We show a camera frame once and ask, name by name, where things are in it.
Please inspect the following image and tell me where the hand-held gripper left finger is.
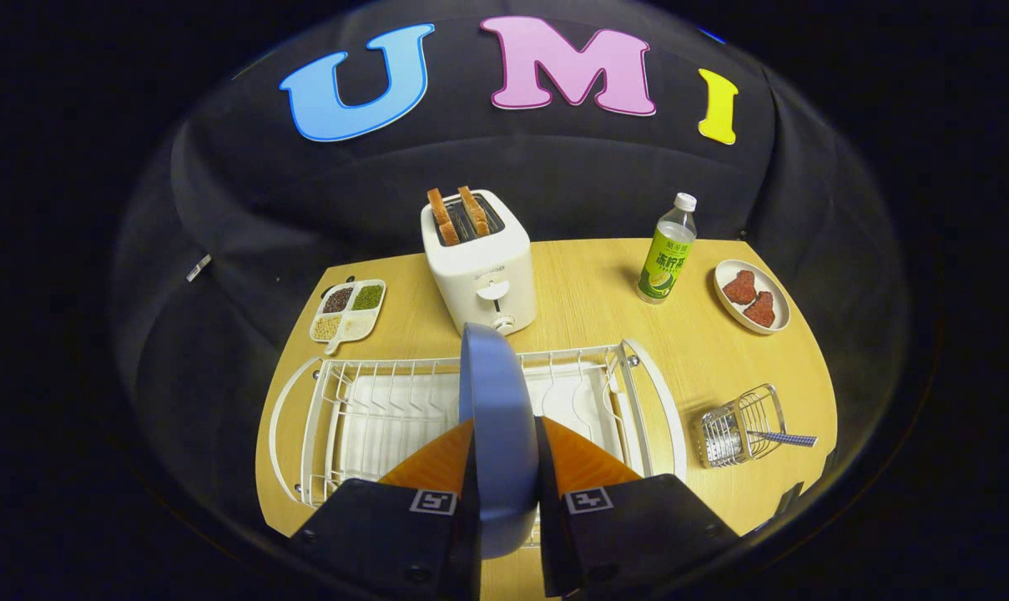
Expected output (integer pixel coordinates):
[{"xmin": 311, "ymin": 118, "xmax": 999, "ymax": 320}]
[{"xmin": 290, "ymin": 417, "xmax": 483, "ymax": 601}]

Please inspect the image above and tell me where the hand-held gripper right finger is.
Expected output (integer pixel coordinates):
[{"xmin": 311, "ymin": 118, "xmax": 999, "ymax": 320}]
[{"xmin": 534, "ymin": 415, "xmax": 740, "ymax": 600}]

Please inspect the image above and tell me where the white wire dish rack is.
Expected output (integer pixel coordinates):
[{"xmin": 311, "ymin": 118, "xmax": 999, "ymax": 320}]
[{"xmin": 268, "ymin": 338, "xmax": 689, "ymax": 510}]

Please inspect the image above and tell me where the metal wire basket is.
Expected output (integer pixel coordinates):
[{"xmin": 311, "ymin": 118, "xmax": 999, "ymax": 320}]
[{"xmin": 700, "ymin": 384, "xmax": 788, "ymax": 469}]

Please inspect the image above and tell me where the blue plate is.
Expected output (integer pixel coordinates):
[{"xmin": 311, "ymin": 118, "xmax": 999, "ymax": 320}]
[{"xmin": 458, "ymin": 322, "xmax": 541, "ymax": 560}]

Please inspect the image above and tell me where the metal spoon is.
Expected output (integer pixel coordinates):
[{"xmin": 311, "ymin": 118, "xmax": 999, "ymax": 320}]
[{"xmin": 725, "ymin": 427, "xmax": 819, "ymax": 456}]

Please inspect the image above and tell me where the small white dish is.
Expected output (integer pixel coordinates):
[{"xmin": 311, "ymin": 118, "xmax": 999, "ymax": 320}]
[{"xmin": 714, "ymin": 259, "xmax": 792, "ymax": 336}]

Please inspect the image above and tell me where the divided white snack tray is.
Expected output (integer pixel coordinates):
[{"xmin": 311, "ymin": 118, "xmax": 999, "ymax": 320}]
[{"xmin": 309, "ymin": 279, "xmax": 387, "ymax": 356}]

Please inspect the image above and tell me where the red meat piece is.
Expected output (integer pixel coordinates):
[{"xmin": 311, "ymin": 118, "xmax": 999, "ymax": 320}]
[
  {"xmin": 743, "ymin": 290, "xmax": 777, "ymax": 329},
  {"xmin": 723, "ymin": 270, "xmax": 758, "ymax": 306}
]

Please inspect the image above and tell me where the green label drink bottle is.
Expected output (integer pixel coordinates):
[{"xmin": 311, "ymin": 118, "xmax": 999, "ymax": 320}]
[{"xmin": 637, "ymin": 192, "xmax": 698, "ymax": 305}]

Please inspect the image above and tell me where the white toaster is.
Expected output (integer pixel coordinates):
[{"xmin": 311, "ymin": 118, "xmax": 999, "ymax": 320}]
[{"xmin": 421, "ymin": 189, "xmax": 538, "ymax": 337}]

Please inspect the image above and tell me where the toast slice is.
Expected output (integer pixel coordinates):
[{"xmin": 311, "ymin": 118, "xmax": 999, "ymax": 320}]
[
  {"xmin": 426, "ymin": 188, "xmax": 461, "ymax": 246},
  {"xmin": 458, "ymin": 185, "xmax": 492, "ymax": 237}
]

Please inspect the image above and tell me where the black backdrop cloth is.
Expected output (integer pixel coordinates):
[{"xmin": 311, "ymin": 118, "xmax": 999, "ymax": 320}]
[{"xmin": 108, "ymin": 0, "xmax": 918, "ymax": 543}]

